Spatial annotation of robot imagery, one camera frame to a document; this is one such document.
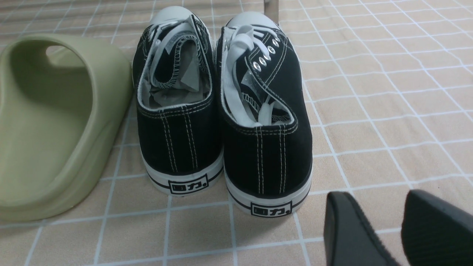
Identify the steel shoe rack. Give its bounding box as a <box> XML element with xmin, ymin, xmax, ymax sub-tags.
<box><xmin>263</xmin><ymin>0</ymin><xmax>279</xmax><ymax>25</ymax></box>

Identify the black left canvas sneaker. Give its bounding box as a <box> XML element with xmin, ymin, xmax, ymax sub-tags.
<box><xmin>132</xmin><ymin>6</ymin><xmax>223</xmax><ymax>197</ymax></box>

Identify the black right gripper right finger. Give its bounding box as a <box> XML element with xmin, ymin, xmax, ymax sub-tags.
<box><xmin>401</xmin><ymin>189</ymin><xmax>473</xmax><ymax>266</ymax></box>

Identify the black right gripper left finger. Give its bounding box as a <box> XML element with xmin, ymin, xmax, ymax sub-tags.
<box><xmin>324</xmin><ymin>191</ymin><xmax>399</xmax><ymax>266</ymax></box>

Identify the black canvas sneaker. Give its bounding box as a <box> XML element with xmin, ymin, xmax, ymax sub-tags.
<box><xmin>215</xmin><ymin>11</ymin><xmax>313</xmax><ymax>218</ymax></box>
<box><xmin>132</xmin><ymin>6</ymin><xmax>223</xmax><ymax>197</ymax></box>

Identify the black right canvas sneaker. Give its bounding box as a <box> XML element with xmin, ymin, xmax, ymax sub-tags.
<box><xmin>215</xmin><ymin>11</ymin><xmax>313</xmax><ymax>218</ymax></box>

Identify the green right slipper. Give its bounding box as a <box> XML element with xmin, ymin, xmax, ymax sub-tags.
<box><xmin>0</xmin><ymin>34</ymin><xmax>132</xmax><ymax>222</ymax></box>

